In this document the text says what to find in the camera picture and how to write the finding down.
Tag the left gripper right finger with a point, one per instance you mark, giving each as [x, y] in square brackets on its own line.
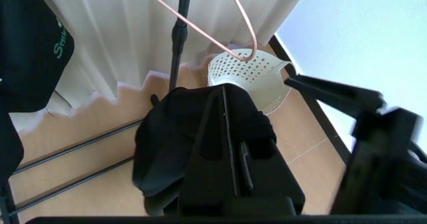
[277, 177]

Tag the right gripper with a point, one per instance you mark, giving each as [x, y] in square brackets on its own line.
[383, 150]

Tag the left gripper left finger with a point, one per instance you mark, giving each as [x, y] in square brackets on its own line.
[207, 180]

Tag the black garment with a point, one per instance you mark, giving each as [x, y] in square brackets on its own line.
[160, 150]

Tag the pink clothes hanger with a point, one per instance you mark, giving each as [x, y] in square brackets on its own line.
[255, 40]

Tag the black shorts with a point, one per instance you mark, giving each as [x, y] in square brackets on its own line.
[30, 50]

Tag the white laundry basket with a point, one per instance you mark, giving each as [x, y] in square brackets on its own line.
[267, 80]

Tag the black clothes rack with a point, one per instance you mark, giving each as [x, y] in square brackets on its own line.
[180, 34]

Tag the beige curtain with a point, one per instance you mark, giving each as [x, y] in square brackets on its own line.
[133, 24]

